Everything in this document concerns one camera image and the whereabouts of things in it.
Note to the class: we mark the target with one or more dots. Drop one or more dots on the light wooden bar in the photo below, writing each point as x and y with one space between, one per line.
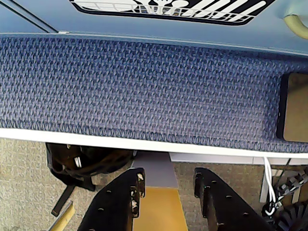
63 216

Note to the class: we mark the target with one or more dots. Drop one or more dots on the white table frame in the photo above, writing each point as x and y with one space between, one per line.
216 158

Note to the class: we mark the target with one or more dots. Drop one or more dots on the yellow flat board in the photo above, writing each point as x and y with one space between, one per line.
163 209

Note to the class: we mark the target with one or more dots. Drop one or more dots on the blue woven placemat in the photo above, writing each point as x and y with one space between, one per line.
144 96

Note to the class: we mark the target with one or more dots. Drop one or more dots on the gray flat board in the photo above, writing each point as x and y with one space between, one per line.
156 168

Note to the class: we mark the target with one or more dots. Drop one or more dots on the blue dishwasher door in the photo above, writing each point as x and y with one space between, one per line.
168 20

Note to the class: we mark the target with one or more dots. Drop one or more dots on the blue toy kitchen body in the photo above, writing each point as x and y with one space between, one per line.
120 30

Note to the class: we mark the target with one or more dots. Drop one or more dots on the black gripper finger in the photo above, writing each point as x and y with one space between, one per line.
108 204
223 204

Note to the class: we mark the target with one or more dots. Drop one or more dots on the black smartphone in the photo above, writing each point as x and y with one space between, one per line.
296 108

